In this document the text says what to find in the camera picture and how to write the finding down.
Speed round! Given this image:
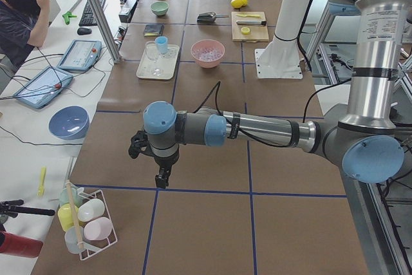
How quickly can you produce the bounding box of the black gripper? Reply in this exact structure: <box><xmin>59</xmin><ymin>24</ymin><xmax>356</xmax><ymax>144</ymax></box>
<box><xmin>154</xmin><ymin>151</ymin><xmax>179</xmax><ymax>188</ymax></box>

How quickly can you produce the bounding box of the pink bowl of ice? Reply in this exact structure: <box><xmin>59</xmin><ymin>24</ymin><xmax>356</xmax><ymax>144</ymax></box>
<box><xmin>191</xmin><ymin>39</ymin><xmax>225</xmax><ymax>68</ymax></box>

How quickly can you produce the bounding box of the metal ice scoop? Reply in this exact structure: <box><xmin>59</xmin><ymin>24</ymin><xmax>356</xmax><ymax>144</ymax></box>
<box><xmin>196</xmin><ymin>12</ymin><xmax>229</xmax><ymax>24</ymax></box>

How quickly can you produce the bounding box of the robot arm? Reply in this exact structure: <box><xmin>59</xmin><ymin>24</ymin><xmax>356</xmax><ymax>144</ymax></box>
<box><xmin>142</xmin><ymin>0</ymin><xmax>411</xmax><ymax>188</ymax></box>

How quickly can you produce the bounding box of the white cup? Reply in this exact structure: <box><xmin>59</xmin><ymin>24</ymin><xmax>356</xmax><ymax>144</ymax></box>
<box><xmin>77</xmin><ymin>198</ymin><xmax>106</xmax><ymax>222</ymax></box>

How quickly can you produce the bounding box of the pink cup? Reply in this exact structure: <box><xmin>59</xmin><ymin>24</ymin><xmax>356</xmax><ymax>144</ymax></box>
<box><xmin>84</xmin><ymin>217</ymin><xmax>113</xmax><ymax>241</ymax></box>

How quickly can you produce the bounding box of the green cup in rack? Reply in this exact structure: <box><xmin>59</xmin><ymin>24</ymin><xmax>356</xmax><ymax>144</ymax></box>
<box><xmin>59</xmin><ymin>187</ymin><xmax>83</xmax><ymax>207</ymax></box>

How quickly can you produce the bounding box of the yellow cup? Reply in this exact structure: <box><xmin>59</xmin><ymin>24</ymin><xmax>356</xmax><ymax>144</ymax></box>
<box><xmin>57</xmin><ymin>203</ymin><xmax>74</xmax><ymax>232</ymax></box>

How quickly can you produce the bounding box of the clear cup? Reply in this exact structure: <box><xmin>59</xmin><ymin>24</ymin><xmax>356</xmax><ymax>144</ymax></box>
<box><xmin>64</xmin><ymin>226</ymin><xmax>85</xmax><ymax>254</ymax></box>

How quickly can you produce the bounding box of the light blue cup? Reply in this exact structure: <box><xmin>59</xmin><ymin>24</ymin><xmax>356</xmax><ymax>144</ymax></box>
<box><xmin>155</xmin><ymin>36</ymin><xmax>168</xmax><ymax>54</ymax></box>

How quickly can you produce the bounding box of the blue bowl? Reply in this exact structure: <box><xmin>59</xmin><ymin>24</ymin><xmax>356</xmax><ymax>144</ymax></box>
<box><xmin>48</xmin><ymin>106</ymin><xmax>89</xmax><ymax>140</ymax></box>

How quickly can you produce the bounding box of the cream serving tray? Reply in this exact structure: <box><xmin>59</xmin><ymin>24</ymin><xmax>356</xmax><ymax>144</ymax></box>
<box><xmin>136</xmin><ymin>44</ymin><xmax>180</xmax><ymax>81</ymax></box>

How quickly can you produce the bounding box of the yellow plastic fork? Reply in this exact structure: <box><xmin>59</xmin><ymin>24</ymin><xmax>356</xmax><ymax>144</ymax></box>
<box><xmin>37</xmin><ymin>167</ymin><xmax>47</xmax><ymax>197</ymax></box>

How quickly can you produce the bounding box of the clear wine glass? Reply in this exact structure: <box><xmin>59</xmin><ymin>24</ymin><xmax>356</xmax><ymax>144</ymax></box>
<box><xmin>145</xmin><ymin>41</ymin><xmax>162</xmax><ymax>77</ymax></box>

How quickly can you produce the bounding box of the far teach pendant tablet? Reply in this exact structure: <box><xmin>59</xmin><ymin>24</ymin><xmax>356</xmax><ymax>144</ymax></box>
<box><xmin>57</xmin><ymin>40</ymin><xmax>102</xmax><ymax>72</ymax></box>

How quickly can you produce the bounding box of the teach pendant tablet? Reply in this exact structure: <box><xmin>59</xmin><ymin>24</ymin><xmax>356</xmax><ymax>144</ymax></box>
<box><xmin>57</xmin><ymin>40</ymin><xmax>102</xmax><ymax>72</ymax></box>
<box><xmin>13</xmin><ymin>66</ymin><xmax>73</xmax><ymax>109</ymax></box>

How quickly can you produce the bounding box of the dark folded cloth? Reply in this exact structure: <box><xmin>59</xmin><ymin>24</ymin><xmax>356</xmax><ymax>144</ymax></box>
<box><xmin>144</xmin><ymin>24</ymin><xmax>164</xmax><ymax>37</ymax></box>

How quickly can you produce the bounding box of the near teach pendant tablet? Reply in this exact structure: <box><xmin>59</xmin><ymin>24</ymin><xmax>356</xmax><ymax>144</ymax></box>
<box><xmin>13</xmin><ymin>66</ymin><xmax>73</xmax><ymax>109</ymax></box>

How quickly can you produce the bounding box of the red bottle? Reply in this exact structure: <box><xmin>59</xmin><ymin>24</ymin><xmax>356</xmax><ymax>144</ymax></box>
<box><xmin>1</xmin><ymin>231</ymin><xmax>43</xmax><ymax>258</ymax></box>

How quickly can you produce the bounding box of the black computer mouse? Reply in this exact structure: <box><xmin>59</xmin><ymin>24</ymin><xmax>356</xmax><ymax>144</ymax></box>
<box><xmin>77</xmin><ymin>27</ymin><xmax>92</xmax><ymax>35</ymax></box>

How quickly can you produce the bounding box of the green bowl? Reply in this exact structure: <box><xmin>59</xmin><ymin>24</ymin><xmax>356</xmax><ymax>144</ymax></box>
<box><xmin>151</xmin><ymin>1</ymin><xmax>169</xmax><ymax>17</ymax></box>

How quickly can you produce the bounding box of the lemon half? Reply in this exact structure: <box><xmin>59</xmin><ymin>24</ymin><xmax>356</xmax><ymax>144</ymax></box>
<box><xmin>241</xmin><ymin>26</ymin><xmax>250</xmax><ymax>35</ymax></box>

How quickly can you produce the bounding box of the wooden cutting board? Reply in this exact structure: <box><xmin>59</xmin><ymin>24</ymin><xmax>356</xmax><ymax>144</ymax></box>
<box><xmin>231</xmin><ymin>12</ymin><xmax>269</xmax><ymax>43</ymax></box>

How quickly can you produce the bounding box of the black keyboard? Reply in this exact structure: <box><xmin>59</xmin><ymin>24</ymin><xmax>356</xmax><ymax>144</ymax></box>
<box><xmin>78</xmin><ymin>0</ymin><xmax>108</xmax><ymax>27</ymax></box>

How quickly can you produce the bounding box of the silver black knife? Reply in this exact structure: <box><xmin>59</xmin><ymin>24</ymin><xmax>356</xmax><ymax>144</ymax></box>
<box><xmin>236</xmin><ymin>20</ymin><xmax>267</xmax><ymax>26</ymax></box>

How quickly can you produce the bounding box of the yellow plastic knife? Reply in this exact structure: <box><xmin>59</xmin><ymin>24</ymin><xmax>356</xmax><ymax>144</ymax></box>
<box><xmin>236</xmin><ymin>14</ymin><xmax>261</xmax><ymax>18</ymax></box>

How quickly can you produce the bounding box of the green plastic tool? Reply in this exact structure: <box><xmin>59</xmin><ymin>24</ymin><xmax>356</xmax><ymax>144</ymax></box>
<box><xmin>62</xmin><ymin>11</ymin><xmax>77</xmax><ymax>25</ymax></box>

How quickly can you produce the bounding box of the whole yellow lemon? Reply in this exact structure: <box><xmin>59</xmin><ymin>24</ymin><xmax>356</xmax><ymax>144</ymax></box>
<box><xmin>230</xmin><ymin>0</ymin><xmax>248</xmax><ymax>9</ymax></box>

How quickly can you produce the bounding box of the seated person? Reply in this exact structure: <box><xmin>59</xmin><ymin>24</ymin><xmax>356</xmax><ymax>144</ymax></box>
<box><xmin>1</xmin><ymin>0</ymin><xmax>50</xmax><ymax>76</ymax></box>

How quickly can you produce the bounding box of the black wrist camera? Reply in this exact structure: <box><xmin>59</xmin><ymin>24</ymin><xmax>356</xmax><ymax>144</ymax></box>
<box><xmin>128</xmin><ymin>130</ymin><xmax>150</xmax><ymax>159</ymax></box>

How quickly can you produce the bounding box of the white wire cup rack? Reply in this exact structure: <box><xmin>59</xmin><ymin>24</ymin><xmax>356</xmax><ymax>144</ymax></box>
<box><xmin>58</xmin><ymin>183</ymin><xmax>118</xmax><ymax>261</ymax></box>

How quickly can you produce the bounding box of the wooden rack handle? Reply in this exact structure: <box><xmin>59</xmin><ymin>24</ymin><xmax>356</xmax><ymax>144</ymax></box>
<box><xmin>66</xmin><ymin>180</ymin><xmax>84</xmax><ymax>252</ymax></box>

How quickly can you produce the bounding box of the black tripod handle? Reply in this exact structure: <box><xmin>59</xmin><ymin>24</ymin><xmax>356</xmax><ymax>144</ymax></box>
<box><xmin>1</xmin><ymin>199</ymin><xmax>55</xmax><ymax>218</ymax></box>

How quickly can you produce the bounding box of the aluminium frame post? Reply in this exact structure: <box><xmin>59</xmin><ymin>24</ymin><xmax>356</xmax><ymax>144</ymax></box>
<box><xmin>87</xmin><ymin>0</ymin><xmax>121</xmax><ymax>64</ymax></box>

